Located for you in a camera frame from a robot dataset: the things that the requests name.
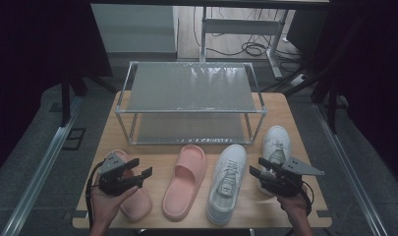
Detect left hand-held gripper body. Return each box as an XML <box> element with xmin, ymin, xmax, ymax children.
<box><xmin>97</xmin><ymin>152</ymin><xmax>141</xmax><ymax>198</ymax></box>

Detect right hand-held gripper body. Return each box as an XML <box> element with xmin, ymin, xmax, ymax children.
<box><xmin>260</xmin><ymin>156</ymin><xmax>325</xmax><ymax>199</ymax></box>

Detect white sneaker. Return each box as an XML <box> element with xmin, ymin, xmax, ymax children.
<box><xmin>256</xmin><ymin>125</ymin><xmax>292</xmax><ymax>198</ymax></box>
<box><xmin>205</xmin><ymin>144</ymin><xmax>248</xmax><ymax>226</ymax></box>

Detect pink slipper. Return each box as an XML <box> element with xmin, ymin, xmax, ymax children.
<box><xmin>161</xmin><ymin>144</ymin><xmax>207</xmax><ymax>222</ymax></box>
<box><xmin>102</xmin><ymin>148</ymin><xmax>153</xmax><ymax>222</ymax></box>

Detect metal shoe rack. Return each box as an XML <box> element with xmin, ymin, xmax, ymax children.
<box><xmin>114</xmin><ymin>60</ymin><xmax>268</xmax><ymax>147</ymax></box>

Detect person's right hand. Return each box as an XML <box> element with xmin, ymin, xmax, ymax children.
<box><xmin>275</xmin><ymin>185</ymin><xmax>312</xmax><ymax>220</ymax></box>

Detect person's left hand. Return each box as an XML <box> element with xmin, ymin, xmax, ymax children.
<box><xmin>89</xmin><ymin>170</ymin><xmax>141</xmax><ymax>228</ymax></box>

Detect black metal stand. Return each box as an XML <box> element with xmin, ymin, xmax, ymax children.
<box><xmin>59</xmin><ymin>63</ymin><xmax>120</xmax><ymax>129</ymax></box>
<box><xmin>260</xmin><ymin>13</ymin><xmax>371</xmax><ymax>134</ymax></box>

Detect white power strip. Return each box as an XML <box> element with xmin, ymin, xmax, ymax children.
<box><xmin>289</xmin><ymin>73</ymin><xmax>310</xmax><ymax>88</ymax></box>

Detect dark curtain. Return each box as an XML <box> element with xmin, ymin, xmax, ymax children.
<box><xmin>0</xmin><ymin>0</ymin><xmax>114</xmax><ymax>182</ymax></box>
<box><xmin>313</xmin><ymin>0</ymin><xmax>398</xmax><ymax>189</ymax></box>

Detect white cabinet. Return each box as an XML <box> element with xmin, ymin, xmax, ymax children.
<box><xmin>90</xmin><ymin>3</ymin><xmax>180</xmax><ymax>54</ymax></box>

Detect black computer case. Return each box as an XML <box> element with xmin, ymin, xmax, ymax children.
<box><xmin>286</xmin><ymin>9</ymin><xmax>331</xmax><ymax>61</ymax></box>

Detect white-framed desk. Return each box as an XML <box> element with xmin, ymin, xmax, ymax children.
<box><xmin>89</xmin><ymin>0</ymin><xmax>332</xmax><ymax>80</ymax></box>

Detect right hand-held gripper cable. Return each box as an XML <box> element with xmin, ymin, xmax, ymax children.
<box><xmin>297</xmin><ymin>181</ymin><xmax>315</xmax><ymax>217</ymax></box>

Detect hand-held gripper cable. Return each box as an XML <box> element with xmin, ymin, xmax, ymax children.
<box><xmin>85</xmin><ymin>160</ymin><xmax>106</xmax><ymax>230</ymax></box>
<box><xmin>297</xmin><ymin>181</ymin><xmax>315</xmax><ymax>217</ymax></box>

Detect left hand-held gripper cable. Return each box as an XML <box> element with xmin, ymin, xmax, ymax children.
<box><xmin>85</xmin><ymin>160</ymin><xmax>106</xmax><ymax>230</ymax></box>

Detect black floor bracket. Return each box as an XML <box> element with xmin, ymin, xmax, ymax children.
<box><xmin>62</xmin><ymin>127</ymin><xmax>87</xmax><ymax>151</ymax></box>

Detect aluminium floor rail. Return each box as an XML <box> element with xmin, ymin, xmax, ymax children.
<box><xmin>313</xmin><ymin>102</ymin><xmax>389</xmax><ymax>236</ymax></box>
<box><xmin>0</xmin><ymin>95</ymin><xmax>85</xmax><ymax>236</ymax></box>

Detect black floor cables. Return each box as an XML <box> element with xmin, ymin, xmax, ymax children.
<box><xmin>193</xmin><ymin>6</ymin><xmax>303</xmax><ymax>65</ymax></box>

